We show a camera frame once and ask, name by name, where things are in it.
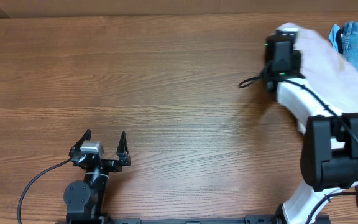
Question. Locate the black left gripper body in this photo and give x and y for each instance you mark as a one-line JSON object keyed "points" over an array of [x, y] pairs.
{"points": [[109, 165]]}

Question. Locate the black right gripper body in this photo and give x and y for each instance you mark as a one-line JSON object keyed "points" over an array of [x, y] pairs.
{"points": [[294, 60]]}

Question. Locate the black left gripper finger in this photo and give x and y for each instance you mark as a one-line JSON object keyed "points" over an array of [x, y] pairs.
{"points": [[122, 149], [78, 144]]}

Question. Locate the beige cotton shorts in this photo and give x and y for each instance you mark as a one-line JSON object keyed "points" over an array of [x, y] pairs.
{"points": [[327, 72]]}

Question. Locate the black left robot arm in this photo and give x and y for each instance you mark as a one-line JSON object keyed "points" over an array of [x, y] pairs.
{"points": [[84, 198]]}

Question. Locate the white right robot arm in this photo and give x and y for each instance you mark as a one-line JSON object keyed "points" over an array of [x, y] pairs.
{"points": [[329, 156]]}

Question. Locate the light blue garment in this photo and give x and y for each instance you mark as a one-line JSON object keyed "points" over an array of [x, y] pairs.
{"points": [[336, 37]]}

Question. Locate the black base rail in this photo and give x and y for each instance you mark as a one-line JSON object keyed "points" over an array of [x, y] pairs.
{"points": [[249, 219]]}

